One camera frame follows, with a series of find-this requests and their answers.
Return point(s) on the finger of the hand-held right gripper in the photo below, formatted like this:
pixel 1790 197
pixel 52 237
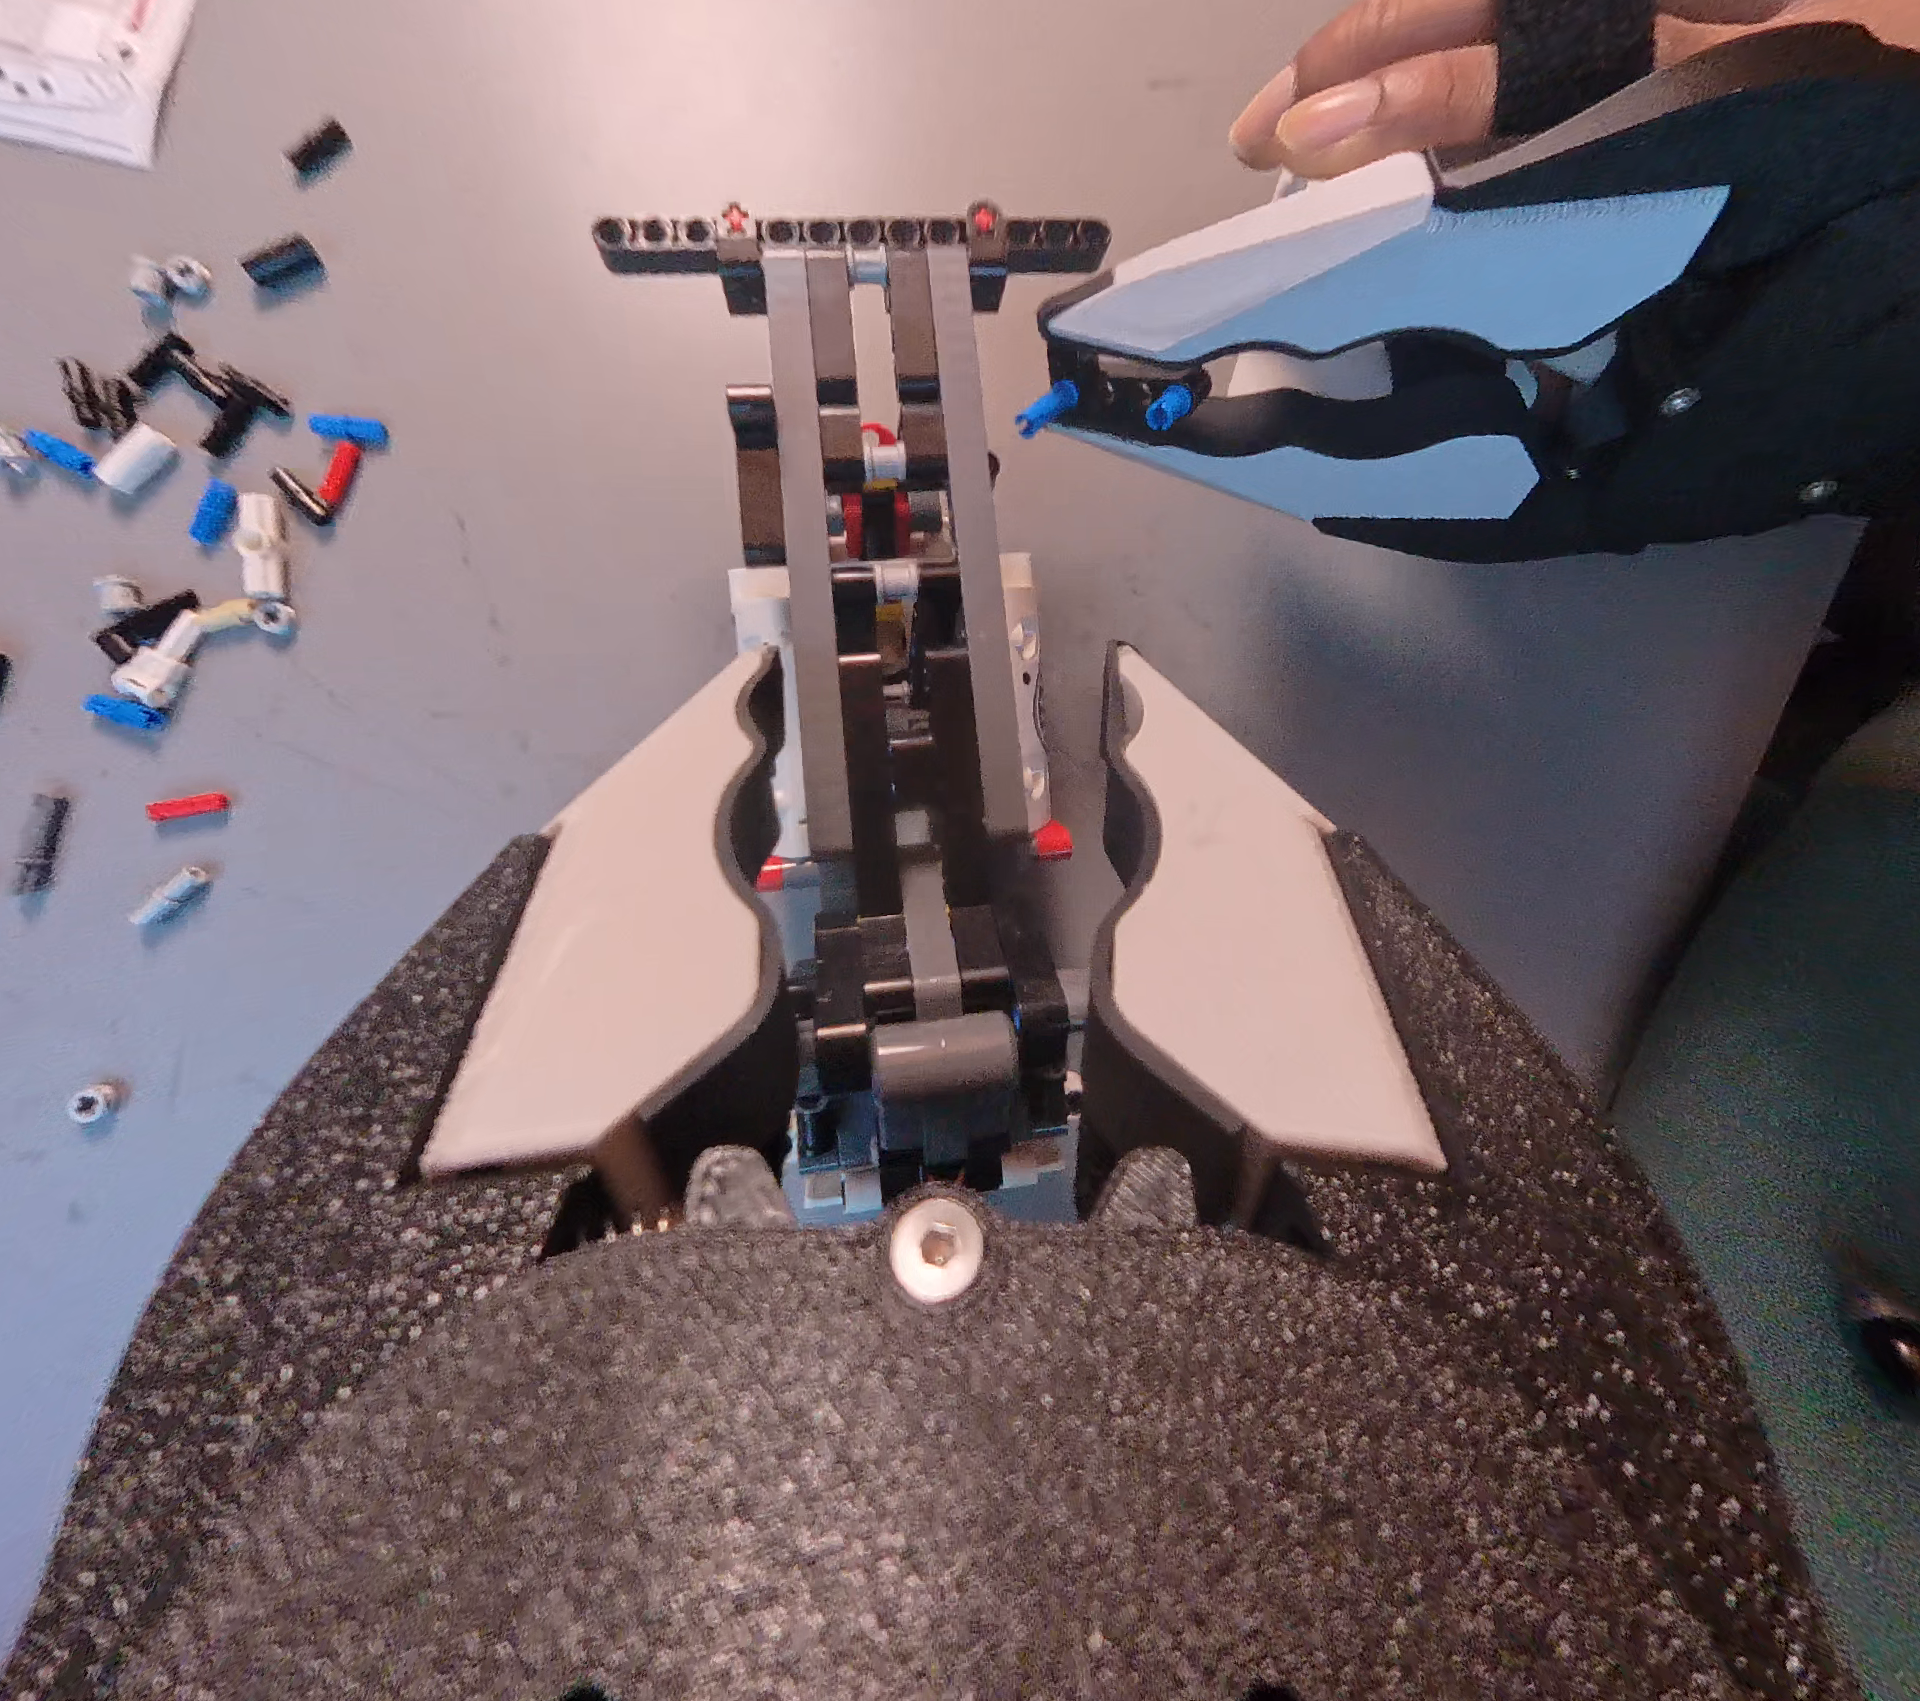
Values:
pixel 1410 473
pixel 1350 247

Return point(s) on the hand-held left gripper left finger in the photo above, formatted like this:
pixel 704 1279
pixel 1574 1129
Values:
pixel 617 980

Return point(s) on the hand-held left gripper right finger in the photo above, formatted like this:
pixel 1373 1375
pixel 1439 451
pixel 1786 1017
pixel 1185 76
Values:
pixel 1261 980

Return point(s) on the black building beam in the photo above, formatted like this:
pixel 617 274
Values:
pixel 1127 403

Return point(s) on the toy vehicle chassis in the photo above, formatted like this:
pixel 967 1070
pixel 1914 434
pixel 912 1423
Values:
pixel 901 383

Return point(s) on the grey desk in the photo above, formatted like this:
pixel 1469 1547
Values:
pixel 451 22

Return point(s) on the pile of small building parts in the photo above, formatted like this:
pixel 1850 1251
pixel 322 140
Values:
pixel 211 473

